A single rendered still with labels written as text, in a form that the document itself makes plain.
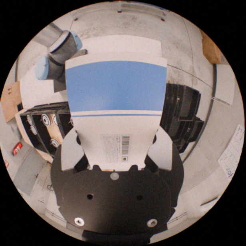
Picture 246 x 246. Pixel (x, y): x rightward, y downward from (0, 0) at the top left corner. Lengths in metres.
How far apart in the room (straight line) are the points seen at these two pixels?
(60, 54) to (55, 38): 0.09
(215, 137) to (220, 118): 0.54
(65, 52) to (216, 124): 2.97
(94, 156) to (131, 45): 0.60
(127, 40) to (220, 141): 2.83
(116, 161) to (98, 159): 0.03
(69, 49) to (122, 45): 0.33
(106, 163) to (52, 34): 0.41
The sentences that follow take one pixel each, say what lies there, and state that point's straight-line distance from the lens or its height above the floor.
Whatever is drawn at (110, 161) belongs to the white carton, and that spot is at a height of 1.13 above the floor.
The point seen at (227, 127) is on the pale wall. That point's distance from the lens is 2.70.
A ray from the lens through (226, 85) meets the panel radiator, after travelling 2.70.
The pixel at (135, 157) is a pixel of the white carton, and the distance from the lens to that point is 0.15.
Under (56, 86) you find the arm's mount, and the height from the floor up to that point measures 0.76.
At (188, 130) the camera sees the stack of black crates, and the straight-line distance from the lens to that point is 1.37.
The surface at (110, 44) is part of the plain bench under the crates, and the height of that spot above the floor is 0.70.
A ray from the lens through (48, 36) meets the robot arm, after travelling 0.35.
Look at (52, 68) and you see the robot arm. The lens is 0.42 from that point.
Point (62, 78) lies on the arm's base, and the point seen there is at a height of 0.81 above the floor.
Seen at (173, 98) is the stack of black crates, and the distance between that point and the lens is 1.04.
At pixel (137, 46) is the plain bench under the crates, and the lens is 0.60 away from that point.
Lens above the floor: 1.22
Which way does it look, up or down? 61 degrees down
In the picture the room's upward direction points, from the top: 176 degrees clockwise
